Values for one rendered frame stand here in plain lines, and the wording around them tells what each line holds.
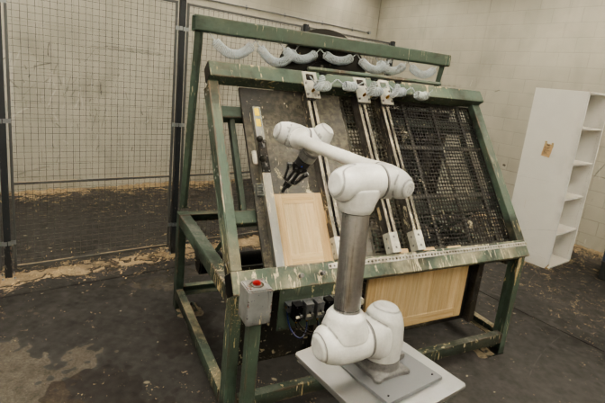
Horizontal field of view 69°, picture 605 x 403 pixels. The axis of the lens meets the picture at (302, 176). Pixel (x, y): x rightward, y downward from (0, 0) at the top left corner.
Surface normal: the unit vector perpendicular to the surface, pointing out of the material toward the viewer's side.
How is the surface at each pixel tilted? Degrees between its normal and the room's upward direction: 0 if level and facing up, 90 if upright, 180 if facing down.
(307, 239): 55
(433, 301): 90
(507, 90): 90
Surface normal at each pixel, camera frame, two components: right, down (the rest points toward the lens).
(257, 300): 0.44, 0.24
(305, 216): 0.42, -0.36
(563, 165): -0.80, 0.04
